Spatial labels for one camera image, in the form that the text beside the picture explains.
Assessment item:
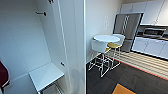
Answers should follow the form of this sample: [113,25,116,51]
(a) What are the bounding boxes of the white wardrobe door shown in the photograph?
[57,0,87,94]

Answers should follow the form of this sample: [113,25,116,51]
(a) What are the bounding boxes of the white bar stool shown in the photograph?
[88,37,113,79]

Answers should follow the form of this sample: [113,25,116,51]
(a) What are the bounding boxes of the round white high table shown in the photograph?
[92,34,121,44]

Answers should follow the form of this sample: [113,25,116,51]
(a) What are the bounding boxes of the bar stool with yellow seat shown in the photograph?
[106,33,126,70]

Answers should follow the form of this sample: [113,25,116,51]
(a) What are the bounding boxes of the stainless steel fridge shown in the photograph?
[112,12,145,53]

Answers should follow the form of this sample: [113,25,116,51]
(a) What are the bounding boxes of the white wardrobe shelf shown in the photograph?
[27,61,66,93]

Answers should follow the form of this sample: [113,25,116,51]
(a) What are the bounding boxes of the black wardrobe hook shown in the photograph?
[35,11,48,17]

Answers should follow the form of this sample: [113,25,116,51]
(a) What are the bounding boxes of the white wardrobe body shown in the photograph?
[0,0,73,94]

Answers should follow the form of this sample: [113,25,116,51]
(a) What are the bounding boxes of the white kitchen cabinets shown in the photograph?
[131,35,168,60]

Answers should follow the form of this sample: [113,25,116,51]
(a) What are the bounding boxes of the silver microwave oven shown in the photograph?
[142,27,167,39]

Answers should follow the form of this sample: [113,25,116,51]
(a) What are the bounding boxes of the maroon and white jacket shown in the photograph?
[0,60,11,90]

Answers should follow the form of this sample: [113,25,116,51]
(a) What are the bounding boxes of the white upper wall cabinet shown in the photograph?
[119,0,168,27]

